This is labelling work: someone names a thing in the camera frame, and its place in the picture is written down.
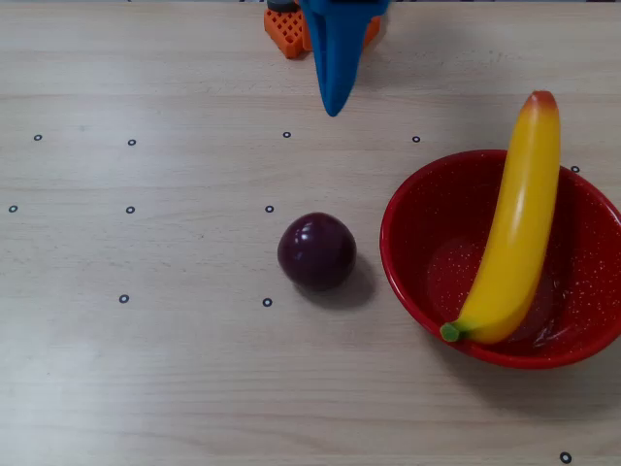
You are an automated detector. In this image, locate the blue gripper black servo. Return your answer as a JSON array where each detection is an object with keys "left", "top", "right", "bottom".
[{"left": 297, "top": 0, "right": 392, "bottom": 118}]

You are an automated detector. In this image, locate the yellow toy banana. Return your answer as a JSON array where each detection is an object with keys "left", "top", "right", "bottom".
[{"left": 440, "top": 89, "right": 563, "bottom": 346}]

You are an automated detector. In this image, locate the orange robot arm base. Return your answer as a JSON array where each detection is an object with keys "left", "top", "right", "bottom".
[{"left": 263, "top": 0, "right": 382, "bottom": 60}]

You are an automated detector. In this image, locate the red speckled bowl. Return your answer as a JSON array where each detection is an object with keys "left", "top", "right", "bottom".
[{"left": 379, "top": 149, "right": 621, "bottom": 370}]

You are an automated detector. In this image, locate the dark purple toy plum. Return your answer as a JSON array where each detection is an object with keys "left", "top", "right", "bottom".
[{"left": 277, "top": 212, "right": 358, "bottom": 293}]

